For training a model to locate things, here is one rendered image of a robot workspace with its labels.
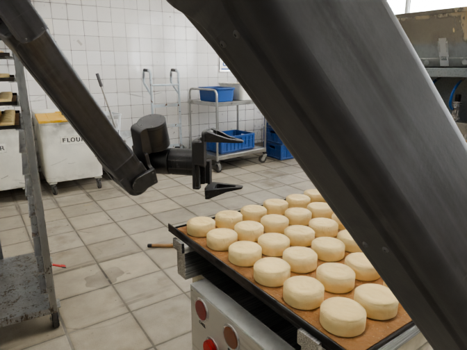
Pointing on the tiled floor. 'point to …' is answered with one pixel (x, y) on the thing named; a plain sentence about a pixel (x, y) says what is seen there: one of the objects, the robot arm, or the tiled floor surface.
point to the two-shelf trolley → (217, 129)
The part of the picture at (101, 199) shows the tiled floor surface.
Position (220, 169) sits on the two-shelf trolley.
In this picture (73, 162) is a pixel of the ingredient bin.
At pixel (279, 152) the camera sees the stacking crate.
